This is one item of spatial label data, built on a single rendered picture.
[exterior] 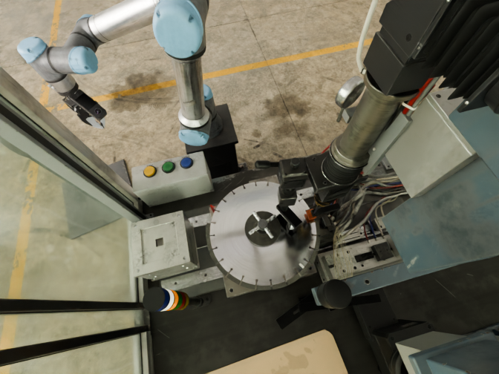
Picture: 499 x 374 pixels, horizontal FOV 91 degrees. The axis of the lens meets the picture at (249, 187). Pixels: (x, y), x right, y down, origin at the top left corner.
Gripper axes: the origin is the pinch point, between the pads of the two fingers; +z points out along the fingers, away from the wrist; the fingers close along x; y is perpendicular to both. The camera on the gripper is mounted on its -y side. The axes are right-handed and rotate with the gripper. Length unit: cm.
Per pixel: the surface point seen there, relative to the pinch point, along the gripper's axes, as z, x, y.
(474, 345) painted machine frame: -43, 5, -114
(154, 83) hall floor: 91, -83, 106
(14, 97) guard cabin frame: -44, 15, -29
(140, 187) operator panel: 1.2, 10.2, -33.2
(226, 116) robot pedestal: 16, -44, -29
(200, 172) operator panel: 1.3, -7.3, -47.3
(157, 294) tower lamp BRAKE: -25, 27, -73
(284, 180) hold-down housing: -32, -6, -82
